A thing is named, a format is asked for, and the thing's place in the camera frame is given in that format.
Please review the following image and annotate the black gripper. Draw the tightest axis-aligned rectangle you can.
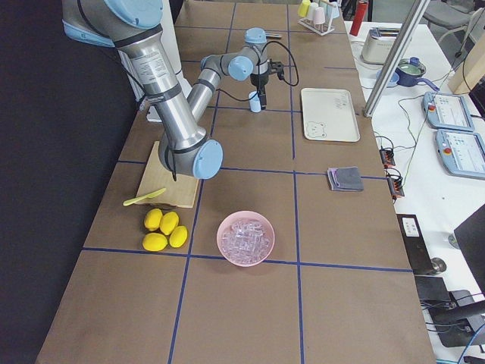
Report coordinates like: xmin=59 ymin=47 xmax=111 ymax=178
xmin=250 ymin=59 xmax=284 ymax=110

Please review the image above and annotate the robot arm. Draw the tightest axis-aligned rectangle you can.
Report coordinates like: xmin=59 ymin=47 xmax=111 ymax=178
xmin=61 ymin=1 xmax=114 ymax=48
xmin=99 ymin=1 xmax=281 ymax=180

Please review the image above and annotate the light blue plastic cup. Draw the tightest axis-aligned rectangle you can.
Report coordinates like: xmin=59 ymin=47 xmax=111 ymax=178
xmin=249 ymin=91 xmax=261 ymax=113

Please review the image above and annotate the white cup rack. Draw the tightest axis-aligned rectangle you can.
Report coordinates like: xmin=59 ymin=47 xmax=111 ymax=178
xmin=297 ymin=0 xmax=340 ymax=36

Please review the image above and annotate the yellow cup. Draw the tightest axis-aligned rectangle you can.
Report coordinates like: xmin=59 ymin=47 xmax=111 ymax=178
xmin=298 ymin=0 xmax=311 ymax=18

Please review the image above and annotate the pink cup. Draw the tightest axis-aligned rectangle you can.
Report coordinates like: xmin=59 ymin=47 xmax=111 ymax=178
xmin=308 ymin=7 xmax=326 ymax=25

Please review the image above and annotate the pink bowl of ice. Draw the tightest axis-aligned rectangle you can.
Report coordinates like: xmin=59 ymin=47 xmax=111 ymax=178
xmin=217 ymin=211 xmax=275 ymax=268

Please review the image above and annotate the steel muddler with black cap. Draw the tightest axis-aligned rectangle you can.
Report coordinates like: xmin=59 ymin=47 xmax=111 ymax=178
xmin=265 ymin=32 xmax=282 ymax=39

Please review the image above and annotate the cream bear serving tray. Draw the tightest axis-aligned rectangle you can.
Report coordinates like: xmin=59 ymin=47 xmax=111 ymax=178
xmin=301 ymin=88 xmax=360 ymax=143

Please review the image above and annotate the grey folded cloth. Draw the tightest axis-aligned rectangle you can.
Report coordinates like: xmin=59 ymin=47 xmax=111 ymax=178
xmin=327 ymin=166 xmax=364 ymax=192

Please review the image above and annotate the wooden cutting board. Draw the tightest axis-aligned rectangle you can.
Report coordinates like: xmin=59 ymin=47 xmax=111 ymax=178
xmin=136 ymin=141 xmax=199 ymax=209

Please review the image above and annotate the cream toaster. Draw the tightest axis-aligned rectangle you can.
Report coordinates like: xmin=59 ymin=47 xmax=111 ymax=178
xmin=361 ymin=27 xmax=400 ymax=65

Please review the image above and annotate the red cylinder bottle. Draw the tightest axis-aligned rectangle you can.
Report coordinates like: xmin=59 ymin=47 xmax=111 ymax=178
xmin=349 ymin=0 xmax=369 ymax=36

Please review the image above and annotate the blue bowl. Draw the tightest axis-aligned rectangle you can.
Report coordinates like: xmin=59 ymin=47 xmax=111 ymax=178
xmin=386 ymin=72 xmax=399 ymax=88

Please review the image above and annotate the yellow plastic knife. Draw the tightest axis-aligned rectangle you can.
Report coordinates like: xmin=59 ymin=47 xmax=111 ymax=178
xmin=123 ymin=188 xmax=166 ymax=206

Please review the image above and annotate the blue saucepan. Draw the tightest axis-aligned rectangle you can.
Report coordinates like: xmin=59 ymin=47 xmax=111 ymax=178
xmin=396 ymin=57 xmax=439 ymax=92

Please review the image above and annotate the yellow lemon top right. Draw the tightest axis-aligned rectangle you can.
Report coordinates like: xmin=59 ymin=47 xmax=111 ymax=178
xmin=159 ymin=211 xmax=180 ymax=235

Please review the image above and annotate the yellow lemon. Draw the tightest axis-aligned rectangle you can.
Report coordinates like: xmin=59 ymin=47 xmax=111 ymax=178
xmin=169 ymin=225 xmax=189 ymax=248
xmin=159 ymin=211 xmax=180 ymax=235
xmin=142 ymin=232 xmax=168 ymax=252
xmin=143 ymin=209 xmax=163 ymax=231

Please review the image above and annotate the yellow lemon middle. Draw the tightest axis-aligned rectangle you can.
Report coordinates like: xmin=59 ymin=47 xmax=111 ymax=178
xmin=169 ymin=225 xmax=189 ymax=248

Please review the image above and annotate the yellow lemon top left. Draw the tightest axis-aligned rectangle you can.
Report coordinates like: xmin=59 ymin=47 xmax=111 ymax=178
xmin=143 ymin=209 xmax=163 ymax=231

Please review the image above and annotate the far teach pendant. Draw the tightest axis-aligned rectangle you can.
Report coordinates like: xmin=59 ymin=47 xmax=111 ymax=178
xmin=422 ymin=92 xmax=474 ymax=132

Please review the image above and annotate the teach pendant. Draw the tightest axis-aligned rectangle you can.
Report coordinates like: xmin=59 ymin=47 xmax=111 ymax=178
xmin=435 ymin=129 xmax=484 ymax=180
xmin=422 ymin=92 xmax=474 ymax=132

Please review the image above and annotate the yellow lemon bottom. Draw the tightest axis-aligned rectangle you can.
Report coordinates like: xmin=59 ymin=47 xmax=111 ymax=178
xmin=142 ymin=232 xmax=168 ymax=252

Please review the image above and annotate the near teach pendant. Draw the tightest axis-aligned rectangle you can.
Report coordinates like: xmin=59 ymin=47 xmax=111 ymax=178
xmin=435 ymin=129 xmax=484 ymax=180

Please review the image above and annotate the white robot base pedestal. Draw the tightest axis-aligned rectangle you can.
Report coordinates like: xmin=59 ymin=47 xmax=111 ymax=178
xmin=138 ymin=1 xmax=192 ymax=102

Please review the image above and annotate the aluminium frame post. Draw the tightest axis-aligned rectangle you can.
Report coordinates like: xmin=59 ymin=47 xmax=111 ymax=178
xmin=363 ymin=0 xmax=430 ymax=118

